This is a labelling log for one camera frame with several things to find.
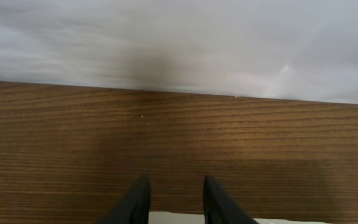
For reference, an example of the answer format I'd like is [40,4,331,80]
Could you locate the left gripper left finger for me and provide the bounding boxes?
[96,175,152,224]

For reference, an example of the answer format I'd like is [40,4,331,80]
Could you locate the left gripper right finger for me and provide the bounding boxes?
[202,175,259,224]

